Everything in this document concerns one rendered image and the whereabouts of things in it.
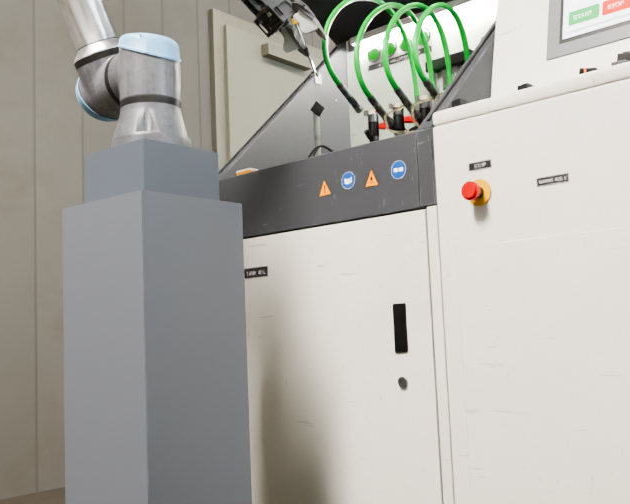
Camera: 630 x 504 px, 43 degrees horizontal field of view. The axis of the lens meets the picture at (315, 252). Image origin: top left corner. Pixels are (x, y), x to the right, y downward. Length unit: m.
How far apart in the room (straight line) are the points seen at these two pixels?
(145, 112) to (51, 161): 1.89
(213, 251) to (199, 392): 0.26
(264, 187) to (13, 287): 1.52
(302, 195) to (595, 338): 0.76
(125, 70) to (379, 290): 0.67
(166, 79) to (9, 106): 1.85
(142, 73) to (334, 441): 0.87
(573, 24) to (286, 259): 0.81
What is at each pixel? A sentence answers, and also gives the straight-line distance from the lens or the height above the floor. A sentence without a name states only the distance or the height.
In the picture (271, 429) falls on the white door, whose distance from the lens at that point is 1.94.
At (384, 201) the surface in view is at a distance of 1.71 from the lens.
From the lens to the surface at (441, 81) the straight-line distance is 2.33.
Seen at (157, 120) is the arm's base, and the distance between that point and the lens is 1.53.
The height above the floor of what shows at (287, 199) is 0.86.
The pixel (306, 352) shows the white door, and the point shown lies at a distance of 1.84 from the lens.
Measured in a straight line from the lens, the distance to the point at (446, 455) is 1.63.
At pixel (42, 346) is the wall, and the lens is 3.31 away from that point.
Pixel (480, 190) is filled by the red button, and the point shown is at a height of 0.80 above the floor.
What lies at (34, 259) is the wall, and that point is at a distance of 3.31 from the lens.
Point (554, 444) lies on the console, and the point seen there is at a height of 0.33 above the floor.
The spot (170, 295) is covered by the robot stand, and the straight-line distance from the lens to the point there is 1.41.
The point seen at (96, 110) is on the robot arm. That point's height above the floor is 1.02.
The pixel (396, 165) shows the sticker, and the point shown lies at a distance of 1.70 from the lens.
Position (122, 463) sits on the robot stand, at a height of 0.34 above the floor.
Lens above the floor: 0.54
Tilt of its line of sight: 6 degrees up
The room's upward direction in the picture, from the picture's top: 2 degrees counter-clockwise
